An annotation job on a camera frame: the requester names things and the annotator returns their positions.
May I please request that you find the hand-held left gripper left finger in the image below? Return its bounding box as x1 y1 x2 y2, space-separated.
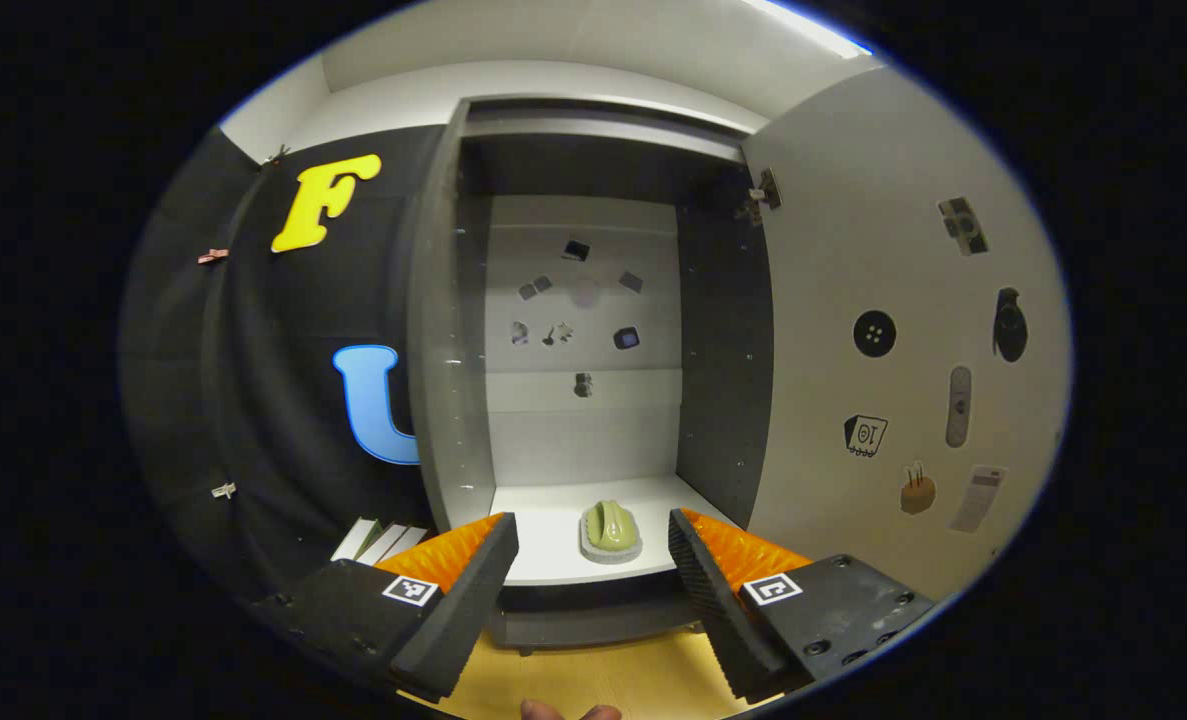
248 512 520 703

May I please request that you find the green book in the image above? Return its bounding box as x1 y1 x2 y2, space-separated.
331 517 384 563

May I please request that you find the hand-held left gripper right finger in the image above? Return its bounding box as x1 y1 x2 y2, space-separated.
667 508 939 703

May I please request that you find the dark brown book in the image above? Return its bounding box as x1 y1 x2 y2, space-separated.
358 523 409 566

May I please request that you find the white cabinet shelf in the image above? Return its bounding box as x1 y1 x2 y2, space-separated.
488 475 739 586

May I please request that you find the beige cabinet door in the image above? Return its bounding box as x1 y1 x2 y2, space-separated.
741 60 1072 601

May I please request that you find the dark grey cabinet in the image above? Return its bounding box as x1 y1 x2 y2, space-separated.
408 95 784 656

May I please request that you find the green bottle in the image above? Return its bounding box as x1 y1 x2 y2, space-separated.
579 499 644 565

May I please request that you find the black backdrop cloth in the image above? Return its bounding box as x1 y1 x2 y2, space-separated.
118 125 454 611

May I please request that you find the metal door hinge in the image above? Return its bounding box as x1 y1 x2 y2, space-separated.
746 167 784 227

